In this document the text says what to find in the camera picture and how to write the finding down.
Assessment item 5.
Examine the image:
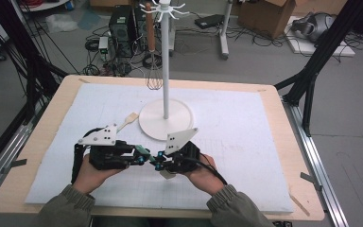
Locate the coiled black cable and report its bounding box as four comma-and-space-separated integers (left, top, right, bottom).
142, 53, 164, 71

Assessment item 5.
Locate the white floor board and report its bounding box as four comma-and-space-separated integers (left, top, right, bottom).
284, 15, 357, 59

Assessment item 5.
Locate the wire whisk with wooden handle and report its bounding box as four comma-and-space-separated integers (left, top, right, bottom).
145, 2, 164, 91

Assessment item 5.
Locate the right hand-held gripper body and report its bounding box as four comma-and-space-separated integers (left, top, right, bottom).
164, 127, 201, 174

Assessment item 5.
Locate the person's left hand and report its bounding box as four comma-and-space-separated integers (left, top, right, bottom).
72, 153, 124, 195

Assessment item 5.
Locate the white metal stand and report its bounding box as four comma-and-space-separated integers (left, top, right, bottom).
218, 0, 234, 60

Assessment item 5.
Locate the wooden table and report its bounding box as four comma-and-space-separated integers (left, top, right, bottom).
0, 74, 325, 221

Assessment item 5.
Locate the white utensil rack stand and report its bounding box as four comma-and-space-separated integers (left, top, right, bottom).
138, 0, 194, 142

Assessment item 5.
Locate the flat black device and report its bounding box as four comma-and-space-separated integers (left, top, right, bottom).
194, 13, 225, 30

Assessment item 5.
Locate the clear plastic bag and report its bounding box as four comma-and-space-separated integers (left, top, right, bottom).
45, 12, 79, 34

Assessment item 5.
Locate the grey metal bracket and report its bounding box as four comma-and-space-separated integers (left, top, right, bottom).
1, 158, 27, 174
300, 171, 323, 192

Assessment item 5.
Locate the small white box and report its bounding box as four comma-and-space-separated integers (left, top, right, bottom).
97, 36, 110, 55

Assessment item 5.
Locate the black computer tower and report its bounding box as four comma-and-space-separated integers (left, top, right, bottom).
133, 7, 156, 53
108, 4, 136, 60

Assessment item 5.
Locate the blue cloth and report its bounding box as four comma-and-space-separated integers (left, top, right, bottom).
77, 9, 103, 31

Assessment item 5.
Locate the aluminium rail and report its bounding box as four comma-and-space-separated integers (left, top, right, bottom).
282, 98, 349, 227
0, 103, 36, 206

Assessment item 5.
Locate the black metal frame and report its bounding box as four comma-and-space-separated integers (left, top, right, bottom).
0, 0, 69, 179
273, 0, 363, 138

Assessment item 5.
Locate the white grid mat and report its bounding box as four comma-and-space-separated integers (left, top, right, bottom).
25, 82, 295, 214

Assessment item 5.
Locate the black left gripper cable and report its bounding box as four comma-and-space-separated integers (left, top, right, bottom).
70, 127, 105, 185

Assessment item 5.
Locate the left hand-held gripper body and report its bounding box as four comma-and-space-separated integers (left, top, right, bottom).
78, 123, 134, 171

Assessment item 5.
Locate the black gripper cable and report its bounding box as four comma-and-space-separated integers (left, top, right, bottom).
70, 127, 105, 185
185, 155, 229, 186

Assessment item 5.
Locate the person's right hand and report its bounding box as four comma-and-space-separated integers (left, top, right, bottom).
183, 153, 226, 197

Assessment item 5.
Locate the grey and black device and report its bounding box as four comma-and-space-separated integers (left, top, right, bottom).
291, 11, 338, 44

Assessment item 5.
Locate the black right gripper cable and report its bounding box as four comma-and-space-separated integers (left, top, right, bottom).
185, 155, 229, 186

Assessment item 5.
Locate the round white table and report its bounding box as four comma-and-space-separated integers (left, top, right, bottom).
18, 0, 70, 13

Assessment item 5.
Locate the open cardboard box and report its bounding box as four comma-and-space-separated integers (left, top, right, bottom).
236, 0, 297, 40

